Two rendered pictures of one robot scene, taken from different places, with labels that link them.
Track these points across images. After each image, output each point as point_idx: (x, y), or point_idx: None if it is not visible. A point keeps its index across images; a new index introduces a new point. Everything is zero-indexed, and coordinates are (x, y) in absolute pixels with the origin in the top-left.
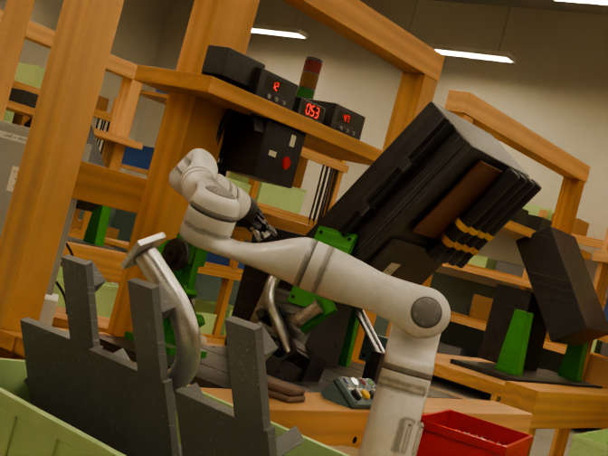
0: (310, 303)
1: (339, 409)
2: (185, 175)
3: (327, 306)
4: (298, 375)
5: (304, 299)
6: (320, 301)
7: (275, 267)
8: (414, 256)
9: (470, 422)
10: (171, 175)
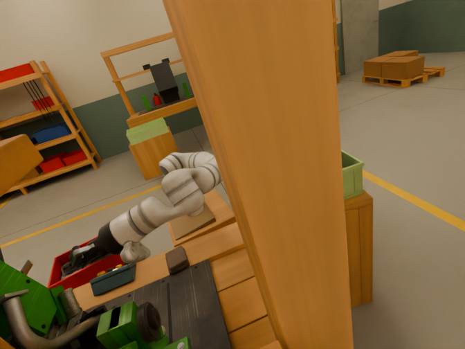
0: (66, 296)
1: (149, 258)
2: (215, 171)
3: (59, 291)
4: None
5: (48, 314)
6: (54, 296)
7: None
8: None
9: (53, 280)
10: (203, 196)
